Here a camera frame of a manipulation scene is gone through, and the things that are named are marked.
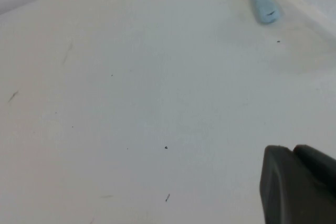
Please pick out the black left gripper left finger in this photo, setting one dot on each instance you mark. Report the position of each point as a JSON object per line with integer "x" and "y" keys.
{"x": 288, "y": 190}

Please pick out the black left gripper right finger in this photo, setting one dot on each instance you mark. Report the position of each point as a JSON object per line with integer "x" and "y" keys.
{"x": 315, "y": 157}

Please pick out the clear plastic egg box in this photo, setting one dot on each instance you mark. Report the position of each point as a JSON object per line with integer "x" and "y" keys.
{"x": 315, "y": 3}

